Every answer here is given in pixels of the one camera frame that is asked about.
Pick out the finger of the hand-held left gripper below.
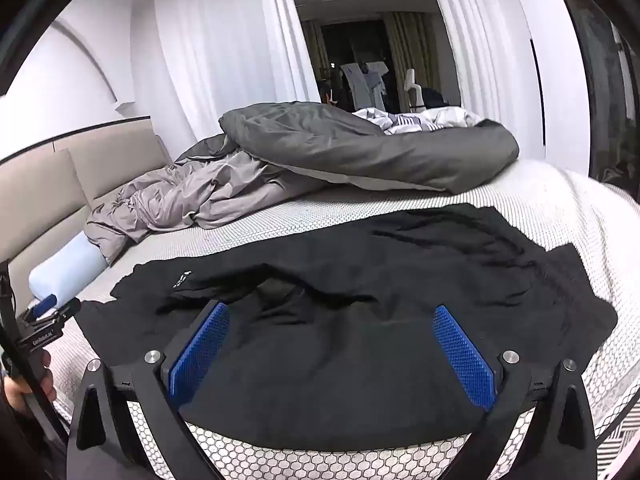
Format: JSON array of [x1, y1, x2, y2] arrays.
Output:
[[30, 294, 58, 318]]

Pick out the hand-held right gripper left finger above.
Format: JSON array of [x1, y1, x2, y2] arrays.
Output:
[[66, 300, 231, 480]]

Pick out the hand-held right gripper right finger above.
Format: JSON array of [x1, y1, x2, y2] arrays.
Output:
[[432, 304, 598, 480]]

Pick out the black pants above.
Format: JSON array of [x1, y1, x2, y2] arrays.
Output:
[[75, 203, 618, 453]]

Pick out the person's left hand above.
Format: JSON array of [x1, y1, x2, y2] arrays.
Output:
[[4, 350, 58, 413]]

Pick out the light blue pillow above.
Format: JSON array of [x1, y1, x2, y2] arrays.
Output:
[[28, 234, 108, 306]]

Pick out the beige padded headboard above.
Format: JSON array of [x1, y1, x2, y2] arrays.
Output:
[[0, 115, 173, 321]]

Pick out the light grey bed sheet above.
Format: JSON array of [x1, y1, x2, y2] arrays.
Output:
[[84, 152, 321, 266]]

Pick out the black and white patterned rug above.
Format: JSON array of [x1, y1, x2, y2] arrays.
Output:
[[592, 405, 640, 466]]

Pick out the dark grey duvet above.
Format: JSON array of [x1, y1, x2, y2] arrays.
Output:
[[175, 101, 521, 195]]

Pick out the white patterned bedding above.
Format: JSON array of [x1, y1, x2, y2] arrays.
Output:
[[352, 106, 488, 136]]

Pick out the white chair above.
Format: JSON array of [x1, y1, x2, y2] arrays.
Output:
[[402, 69, 427, 112]]

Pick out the hanging grey shirts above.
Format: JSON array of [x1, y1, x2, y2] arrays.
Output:
[[340, 60, 391, 112]]

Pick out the white curtain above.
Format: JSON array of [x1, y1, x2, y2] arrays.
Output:
[[150, 0, 321, 151], [420, 0, 591, 176]]

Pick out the olive curtain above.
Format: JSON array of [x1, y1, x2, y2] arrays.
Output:
[[384, 10, 442, 111]]

